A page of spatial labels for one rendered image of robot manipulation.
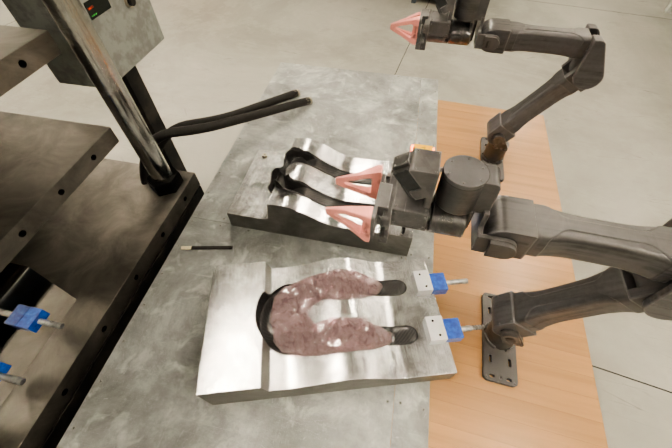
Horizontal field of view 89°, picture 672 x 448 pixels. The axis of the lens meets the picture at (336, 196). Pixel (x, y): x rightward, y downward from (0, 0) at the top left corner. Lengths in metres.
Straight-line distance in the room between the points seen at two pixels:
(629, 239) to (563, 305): 0.19
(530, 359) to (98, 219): 1.20
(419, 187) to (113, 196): 1.02
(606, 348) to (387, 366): 1.43
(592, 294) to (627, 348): 1.42
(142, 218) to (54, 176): 0.27
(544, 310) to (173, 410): 0.74
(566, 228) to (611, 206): 2.06
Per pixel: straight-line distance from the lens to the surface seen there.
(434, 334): 0.79
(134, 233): 1.15
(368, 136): 1.25
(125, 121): 1.03
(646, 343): 2.19
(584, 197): 2.57
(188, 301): 0.95
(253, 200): 0.99
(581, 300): 0.71
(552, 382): 0.95
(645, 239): 0.60
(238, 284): 0.80
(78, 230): 1.24
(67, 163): 1.02
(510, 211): 0.54
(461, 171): 0.46
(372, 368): 0.75
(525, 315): 0.76
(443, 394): 0.86
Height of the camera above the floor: 1.61
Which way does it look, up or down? 51 degrees down
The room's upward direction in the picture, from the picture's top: straight up
